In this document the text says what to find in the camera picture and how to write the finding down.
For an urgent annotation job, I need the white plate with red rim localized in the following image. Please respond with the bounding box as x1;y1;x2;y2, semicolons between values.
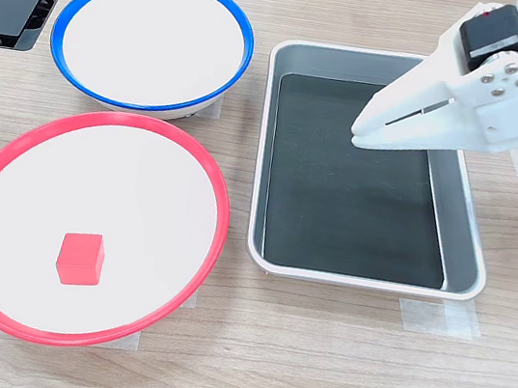
0;93;244;370

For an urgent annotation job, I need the black mat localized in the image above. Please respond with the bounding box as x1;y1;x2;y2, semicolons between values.
252;69;473;291

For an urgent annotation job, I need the steel tray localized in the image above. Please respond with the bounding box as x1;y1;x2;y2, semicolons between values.
237;34;518;308

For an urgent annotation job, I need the red cube block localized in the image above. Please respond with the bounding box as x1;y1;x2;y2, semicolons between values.
52;228;109;291

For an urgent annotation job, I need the white plate with blue rim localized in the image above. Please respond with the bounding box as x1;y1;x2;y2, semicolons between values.
40;0;261;133

